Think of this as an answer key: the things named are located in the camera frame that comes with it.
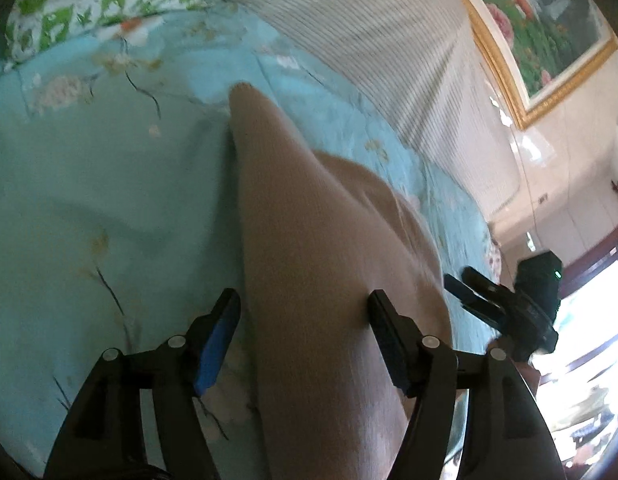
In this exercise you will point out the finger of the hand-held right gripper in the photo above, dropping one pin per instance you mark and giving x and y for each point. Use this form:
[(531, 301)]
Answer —
[(476, 302)]

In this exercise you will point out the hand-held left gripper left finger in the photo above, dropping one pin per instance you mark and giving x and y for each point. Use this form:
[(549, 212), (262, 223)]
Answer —
[(216, 345)]

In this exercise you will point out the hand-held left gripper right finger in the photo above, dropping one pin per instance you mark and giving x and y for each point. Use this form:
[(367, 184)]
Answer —
[(394, 350)]

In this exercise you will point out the beige knitted sweater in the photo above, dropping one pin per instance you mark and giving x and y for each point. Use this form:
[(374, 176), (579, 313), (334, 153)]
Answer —
[(329, 270)]

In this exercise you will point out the small floral bed sheet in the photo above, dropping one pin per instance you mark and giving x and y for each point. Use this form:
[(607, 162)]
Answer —
[(495, 255)]

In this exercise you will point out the light blue floral blanket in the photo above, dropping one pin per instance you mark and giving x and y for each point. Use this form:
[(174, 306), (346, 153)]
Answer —
[(114, 210)]

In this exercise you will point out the white striped headboard cover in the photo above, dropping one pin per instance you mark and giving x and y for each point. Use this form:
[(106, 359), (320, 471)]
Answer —
[(369, 50)]

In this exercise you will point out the gold framed flower picture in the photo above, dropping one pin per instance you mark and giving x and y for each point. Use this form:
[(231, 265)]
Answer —
[(534, 25)]

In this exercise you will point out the brown wooden door frame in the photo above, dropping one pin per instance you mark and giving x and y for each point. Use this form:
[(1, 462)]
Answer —
[(591, 255)]

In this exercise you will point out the wall socket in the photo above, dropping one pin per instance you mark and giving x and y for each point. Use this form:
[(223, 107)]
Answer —
[(542, 199)]

